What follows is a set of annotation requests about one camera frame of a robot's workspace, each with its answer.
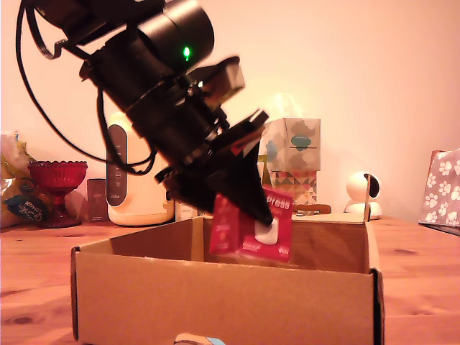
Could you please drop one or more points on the red coffee filter carton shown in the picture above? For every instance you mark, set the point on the red coffee filter carton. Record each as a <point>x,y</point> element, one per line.
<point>228,233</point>

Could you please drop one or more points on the triangle print tissue box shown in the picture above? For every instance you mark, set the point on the triangle print tissue box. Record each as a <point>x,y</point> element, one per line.
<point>294,187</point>

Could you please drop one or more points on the cloud print tissue box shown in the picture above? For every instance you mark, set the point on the cloud print tissue box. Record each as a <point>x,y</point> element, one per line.
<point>298,147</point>

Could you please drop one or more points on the small brown box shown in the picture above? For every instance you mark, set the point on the small brown box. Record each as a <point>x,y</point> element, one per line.
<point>96,197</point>

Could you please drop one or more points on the open cardboard box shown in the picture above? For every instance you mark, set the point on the open cardboard box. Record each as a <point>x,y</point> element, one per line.
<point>223,305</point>

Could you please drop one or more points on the white electric kettle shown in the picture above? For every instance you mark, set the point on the white electric kettle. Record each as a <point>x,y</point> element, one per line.
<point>143,205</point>

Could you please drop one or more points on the flat brown wooden piece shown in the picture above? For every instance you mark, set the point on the flat brown wooden piece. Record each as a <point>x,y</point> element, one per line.
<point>312,208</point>

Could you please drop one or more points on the white tissue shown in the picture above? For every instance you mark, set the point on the white tissue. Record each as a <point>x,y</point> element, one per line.
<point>285,106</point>

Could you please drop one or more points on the red glass footed bowl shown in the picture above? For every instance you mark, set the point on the red glass footed bowl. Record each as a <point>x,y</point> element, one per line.
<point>57,176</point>

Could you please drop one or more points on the tan and blue object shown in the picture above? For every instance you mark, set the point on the tan and blue object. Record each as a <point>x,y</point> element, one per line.
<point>197,339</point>

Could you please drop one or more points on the clear plastic food bag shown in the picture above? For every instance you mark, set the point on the clear plastic food bag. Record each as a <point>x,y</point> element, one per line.
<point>14,179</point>

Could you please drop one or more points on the grey paw print bag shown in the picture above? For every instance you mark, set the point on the grey paw print bag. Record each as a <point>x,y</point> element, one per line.
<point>443,187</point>

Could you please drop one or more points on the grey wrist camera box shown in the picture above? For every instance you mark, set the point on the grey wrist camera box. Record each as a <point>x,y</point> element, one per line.
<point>231,77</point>

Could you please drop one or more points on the small white round camera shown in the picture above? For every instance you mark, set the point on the small white round camera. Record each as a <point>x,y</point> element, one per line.
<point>355,187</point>

